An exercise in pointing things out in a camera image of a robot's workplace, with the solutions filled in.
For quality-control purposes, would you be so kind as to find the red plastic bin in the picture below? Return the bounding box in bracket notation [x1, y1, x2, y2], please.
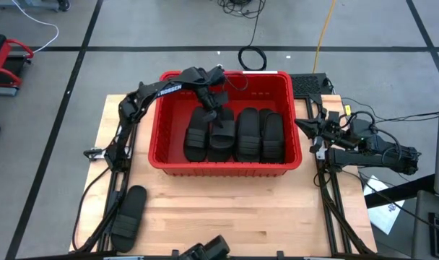
[147, 70, 303, 178]

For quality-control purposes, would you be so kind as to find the black coiled cable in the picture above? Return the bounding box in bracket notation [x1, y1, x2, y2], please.
[237, 14, 269, 72]

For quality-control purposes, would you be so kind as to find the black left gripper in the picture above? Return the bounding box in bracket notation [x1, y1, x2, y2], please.
[196, 84, 230, 130]

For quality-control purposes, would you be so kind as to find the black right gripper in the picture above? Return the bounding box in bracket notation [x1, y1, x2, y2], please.
[295, 108, 347, 153]

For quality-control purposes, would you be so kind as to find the black aluminium rig frame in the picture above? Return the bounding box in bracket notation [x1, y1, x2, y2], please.
[70, 82, 150, 254]
[305, 92, 378, 256]

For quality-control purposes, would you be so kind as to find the red and black cart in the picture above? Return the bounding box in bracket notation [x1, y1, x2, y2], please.
[0, 34, 35, 97]

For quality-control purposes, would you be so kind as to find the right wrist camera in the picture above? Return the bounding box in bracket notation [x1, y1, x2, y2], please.
[327, 110, 342, 126]

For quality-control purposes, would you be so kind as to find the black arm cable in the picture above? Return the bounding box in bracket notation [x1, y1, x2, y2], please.
[225, 70, 249, 92]
[340, 110, 404, 171]

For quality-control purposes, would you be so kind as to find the white paper sheet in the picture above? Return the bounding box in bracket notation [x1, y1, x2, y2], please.
[362, 175, 407, 235]

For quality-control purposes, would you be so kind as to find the black vented electronics box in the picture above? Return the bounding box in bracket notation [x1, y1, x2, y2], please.
[290, 73, 331, 97]

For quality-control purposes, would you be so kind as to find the yellow floor cable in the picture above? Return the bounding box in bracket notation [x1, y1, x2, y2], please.
[312, 0, 338, 74]

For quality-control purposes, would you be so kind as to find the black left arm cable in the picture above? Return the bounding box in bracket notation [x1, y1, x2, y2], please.
[225, 70, 249, 92]

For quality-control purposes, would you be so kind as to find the grey stand base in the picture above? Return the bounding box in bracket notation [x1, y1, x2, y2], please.
[0, 0, 71, 12]

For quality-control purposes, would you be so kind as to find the black cable tangle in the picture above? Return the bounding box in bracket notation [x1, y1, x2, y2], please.
[215, 0, 268, 20]

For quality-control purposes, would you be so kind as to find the grey desk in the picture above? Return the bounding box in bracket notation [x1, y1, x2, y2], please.
[412, 190, 439, 260]

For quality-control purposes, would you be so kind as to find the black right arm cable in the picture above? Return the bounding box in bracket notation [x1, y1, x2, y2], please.
[340, 110, 404, 171]

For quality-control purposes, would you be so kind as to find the white floor cable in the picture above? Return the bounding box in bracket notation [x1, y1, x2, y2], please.
[10, 0, 60, 54]

